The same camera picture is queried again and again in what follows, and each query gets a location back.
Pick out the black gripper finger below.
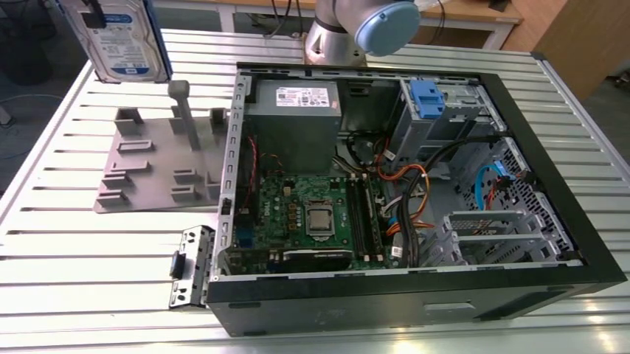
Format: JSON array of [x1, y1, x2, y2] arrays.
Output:
[[80, 0, 106, 30]]

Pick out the hard disk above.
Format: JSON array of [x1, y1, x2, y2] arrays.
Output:
[[52, 0, 175, 85]]

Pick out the silver disk bay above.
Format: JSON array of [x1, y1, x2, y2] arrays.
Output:
[[440, 210, 564, 266]]

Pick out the grey parts rack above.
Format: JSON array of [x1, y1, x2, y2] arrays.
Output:
[[92, 80, 232, 215]]

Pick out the grey power supply unit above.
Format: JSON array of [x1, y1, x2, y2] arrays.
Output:
[[243, 79, 343, 176]]

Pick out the green motherboard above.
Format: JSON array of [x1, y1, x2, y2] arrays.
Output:
[[231, 173, 399, 276]]

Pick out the hinged metal card retainer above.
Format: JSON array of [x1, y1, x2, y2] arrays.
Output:
[[168, 224, 217, 309]]

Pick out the blue drive cage latch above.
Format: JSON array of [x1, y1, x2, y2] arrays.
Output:
[[407, 79, 444, 120]]

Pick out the silver CPU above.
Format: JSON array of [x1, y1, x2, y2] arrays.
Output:
[[307, 209, 335, 235]]

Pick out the silver optical drive cage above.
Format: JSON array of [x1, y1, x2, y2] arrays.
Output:
[[391, 77, 508, 164]]

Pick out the metal socket cover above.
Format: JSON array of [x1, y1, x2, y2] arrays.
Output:
[[301, 198, 340, 240]]

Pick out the wooden desk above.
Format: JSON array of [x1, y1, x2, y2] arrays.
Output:
[[417, 0, 526, 51]]

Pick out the black RAM stick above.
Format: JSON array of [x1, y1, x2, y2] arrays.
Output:
[[361, 172, 388, 263]]

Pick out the black graphics card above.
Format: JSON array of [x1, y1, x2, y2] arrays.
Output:
[[223, 246, 355, 276]]

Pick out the black open PC case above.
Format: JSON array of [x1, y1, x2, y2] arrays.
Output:
[[204, 60, 628, 339]]

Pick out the brown wooden cabinet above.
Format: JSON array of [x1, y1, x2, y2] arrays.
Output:
[[500, 0, 630, 100]]

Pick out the orange yellow wire bundle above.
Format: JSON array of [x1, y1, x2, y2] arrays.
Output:
[[376, 136, 436, 237]]

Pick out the thick black cable bundle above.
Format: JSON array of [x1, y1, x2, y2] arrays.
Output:
[[395, 136, 498, 268]]

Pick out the blue flat data wire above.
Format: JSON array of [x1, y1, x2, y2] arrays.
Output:
[[474, 160, 520, 212]]

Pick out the red yellow power wire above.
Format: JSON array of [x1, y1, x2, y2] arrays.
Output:
[[486, 172, 535, 212]]

